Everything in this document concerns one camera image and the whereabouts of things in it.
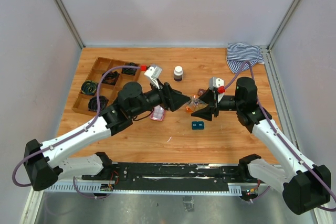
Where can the orange pill box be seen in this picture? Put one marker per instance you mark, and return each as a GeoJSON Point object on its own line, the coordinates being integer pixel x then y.
{"type": "Point", "coordinates": [189, 109]}

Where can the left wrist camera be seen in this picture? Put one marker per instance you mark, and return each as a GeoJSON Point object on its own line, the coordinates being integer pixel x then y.
{"type": "Point", "coordinates": [152, 74]}

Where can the clear glass pill bottle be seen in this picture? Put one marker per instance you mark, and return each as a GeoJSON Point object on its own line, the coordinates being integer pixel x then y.
{"type": "Point", "coordinates": [196, 103]}

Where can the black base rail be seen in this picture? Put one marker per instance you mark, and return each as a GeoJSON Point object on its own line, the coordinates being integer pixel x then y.
{"type": "Point", "coordinates": [170, 176]}

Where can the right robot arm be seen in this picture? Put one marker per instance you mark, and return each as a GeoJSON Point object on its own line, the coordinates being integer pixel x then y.
{"type": "Point", "coordinates": [303, 184]}

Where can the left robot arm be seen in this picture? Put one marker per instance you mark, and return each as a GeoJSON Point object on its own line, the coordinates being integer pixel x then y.
{"type": "Point", "coordinates": [50, 161]}

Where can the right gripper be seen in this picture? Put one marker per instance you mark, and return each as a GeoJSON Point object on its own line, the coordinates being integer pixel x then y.
{"type": "Point", "coordinates": [206, 113]}

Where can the teal pill box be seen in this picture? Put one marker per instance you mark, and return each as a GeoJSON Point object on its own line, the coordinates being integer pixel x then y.
{"type": "Point", "coordinates": [198, 125]}

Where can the pink pill organizer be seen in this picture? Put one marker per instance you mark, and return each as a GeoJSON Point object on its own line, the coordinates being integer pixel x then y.
{"type": "Point", "coordinates": [158, 113]}

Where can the striped blue cloth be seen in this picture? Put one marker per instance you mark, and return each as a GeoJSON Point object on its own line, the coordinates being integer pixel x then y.
{"type": "Point", "coordinates": [239, 52]}

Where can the white cap pill bottle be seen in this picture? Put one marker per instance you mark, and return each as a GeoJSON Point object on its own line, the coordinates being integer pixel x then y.
{"type": "Point", "coordinates": [178, 73]}

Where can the wooden compartment tray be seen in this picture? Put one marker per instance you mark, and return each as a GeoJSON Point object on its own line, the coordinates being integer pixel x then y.
{"type": "Point", "coordinates": [106, 78]}

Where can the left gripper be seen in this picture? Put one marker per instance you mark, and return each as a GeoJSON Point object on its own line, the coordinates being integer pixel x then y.
{"type": "Point", "coordinates": [171, 99]}

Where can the brown pill box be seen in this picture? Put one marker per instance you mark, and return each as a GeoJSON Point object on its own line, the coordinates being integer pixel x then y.
{"type": "Point", "coordinates": [200, 92]}

